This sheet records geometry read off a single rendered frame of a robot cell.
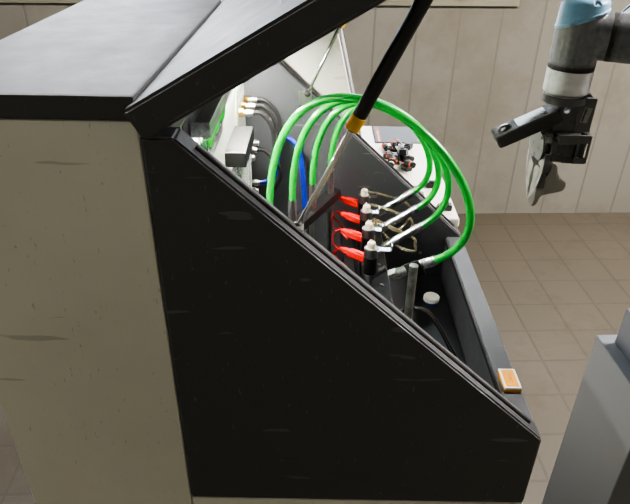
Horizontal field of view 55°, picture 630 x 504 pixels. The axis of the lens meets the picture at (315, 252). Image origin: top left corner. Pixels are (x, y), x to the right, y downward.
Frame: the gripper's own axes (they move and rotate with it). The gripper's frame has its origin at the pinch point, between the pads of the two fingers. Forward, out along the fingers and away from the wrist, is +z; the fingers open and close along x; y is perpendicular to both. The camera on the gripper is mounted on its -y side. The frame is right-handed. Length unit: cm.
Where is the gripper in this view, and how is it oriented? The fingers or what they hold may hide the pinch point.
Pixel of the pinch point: (529, 198)
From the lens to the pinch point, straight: 120.9
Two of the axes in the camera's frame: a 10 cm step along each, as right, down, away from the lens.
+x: 0.1, -5.2, 8.6
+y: 10.0, 0.2, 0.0
